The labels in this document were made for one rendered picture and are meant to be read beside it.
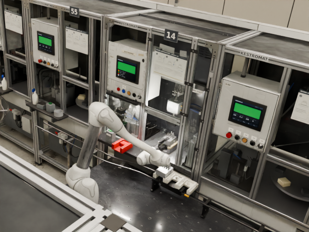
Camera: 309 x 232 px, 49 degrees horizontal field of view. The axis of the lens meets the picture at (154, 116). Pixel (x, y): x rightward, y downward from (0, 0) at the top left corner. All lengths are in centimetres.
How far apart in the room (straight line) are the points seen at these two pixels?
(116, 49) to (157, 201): 135
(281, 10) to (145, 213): 423
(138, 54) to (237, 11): 364
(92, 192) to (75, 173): 23
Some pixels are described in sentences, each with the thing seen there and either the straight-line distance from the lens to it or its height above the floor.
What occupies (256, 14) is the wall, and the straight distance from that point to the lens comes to 619.
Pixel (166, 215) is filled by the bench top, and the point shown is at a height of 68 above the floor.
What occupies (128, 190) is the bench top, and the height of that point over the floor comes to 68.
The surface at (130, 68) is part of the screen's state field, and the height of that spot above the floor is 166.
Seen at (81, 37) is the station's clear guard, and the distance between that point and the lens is 336.
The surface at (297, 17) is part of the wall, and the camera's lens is 602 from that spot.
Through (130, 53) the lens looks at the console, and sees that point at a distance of 295.
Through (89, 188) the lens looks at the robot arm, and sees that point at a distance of 268.
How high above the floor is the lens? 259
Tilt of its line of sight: 26 degrees down
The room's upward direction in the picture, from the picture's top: 6 degrees clockwise
